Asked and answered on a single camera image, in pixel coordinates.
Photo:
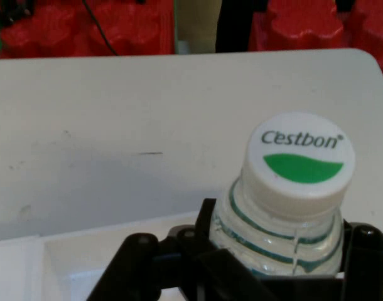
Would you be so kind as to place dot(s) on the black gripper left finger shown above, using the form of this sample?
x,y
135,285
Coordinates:
x,y
179,266

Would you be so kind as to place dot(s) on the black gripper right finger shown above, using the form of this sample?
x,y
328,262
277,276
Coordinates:
x,y
370,257

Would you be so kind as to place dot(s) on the clear water bottle green label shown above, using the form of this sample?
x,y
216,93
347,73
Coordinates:
x,y
304,156

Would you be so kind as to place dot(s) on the white printed cardboard box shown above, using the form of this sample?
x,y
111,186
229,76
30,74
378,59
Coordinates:
x,y
22,266

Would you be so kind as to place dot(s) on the large red foam block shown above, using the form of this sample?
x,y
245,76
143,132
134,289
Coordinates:
x,y
132,31

